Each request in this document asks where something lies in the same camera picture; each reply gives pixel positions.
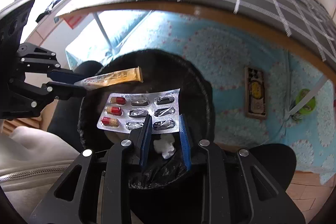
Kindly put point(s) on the white zip jacket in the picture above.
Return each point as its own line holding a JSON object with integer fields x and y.
{"x": 31, "y": 150}

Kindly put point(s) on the dark cloth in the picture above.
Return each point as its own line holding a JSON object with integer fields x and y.
{"x": 52, "y": 5}

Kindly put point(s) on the black lined trash bin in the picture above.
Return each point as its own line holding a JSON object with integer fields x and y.
{"x": 194, "y": 87}

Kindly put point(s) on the white crumpled tissue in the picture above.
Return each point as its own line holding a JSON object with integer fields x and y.
{"x": 164, "y": 146}

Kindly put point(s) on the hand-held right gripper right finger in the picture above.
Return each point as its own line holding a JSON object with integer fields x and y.
{"x": 185, "y": 142}

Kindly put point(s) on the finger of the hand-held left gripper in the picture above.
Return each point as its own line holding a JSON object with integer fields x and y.
{"x": 65, "y": 92}
{"x": 65, "y": 75}

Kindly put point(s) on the wooden table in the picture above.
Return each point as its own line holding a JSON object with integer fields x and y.
{"x": 170, "y": 6}

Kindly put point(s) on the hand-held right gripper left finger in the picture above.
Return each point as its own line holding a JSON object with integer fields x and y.
{"x": 146, "y": 142}

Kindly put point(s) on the white table leg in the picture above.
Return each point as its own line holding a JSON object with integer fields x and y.
{"x": 309, "y": 98}
{"x": 103, "y": 32}

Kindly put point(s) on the green can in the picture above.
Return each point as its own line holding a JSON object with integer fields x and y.
{"x": 305, "y": 104}

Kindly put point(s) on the blue floral floor mat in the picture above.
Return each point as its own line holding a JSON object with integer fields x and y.
{"x": 231, "y": 56}

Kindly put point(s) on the brown printed flat board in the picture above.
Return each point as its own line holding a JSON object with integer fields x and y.
{"x": 256, "y": 92}

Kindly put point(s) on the red striped paper tag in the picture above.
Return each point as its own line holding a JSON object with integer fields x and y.
{"x": 73, "y": 22}

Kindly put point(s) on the orange wrapper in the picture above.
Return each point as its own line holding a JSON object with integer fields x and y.
{"x": 118, "y": 77}

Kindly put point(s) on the silver capsule blister pack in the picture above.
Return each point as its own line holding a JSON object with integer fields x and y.
{"x": 136, "y": 108}

